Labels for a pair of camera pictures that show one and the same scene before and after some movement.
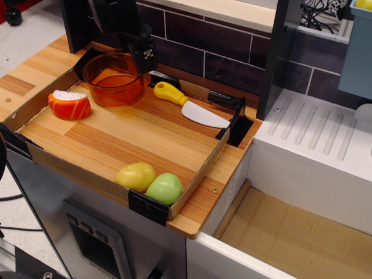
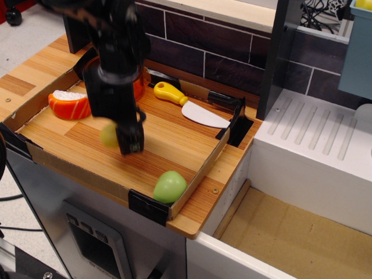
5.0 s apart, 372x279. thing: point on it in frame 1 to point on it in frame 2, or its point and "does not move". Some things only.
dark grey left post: (81, 25) does not move
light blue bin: (356, 75) does not move
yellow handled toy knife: (192, 111) does not move
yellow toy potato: (137, 176) to (108, 136)
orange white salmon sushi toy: (70, 105) does not move
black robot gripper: (121, 16) to (110, 90)
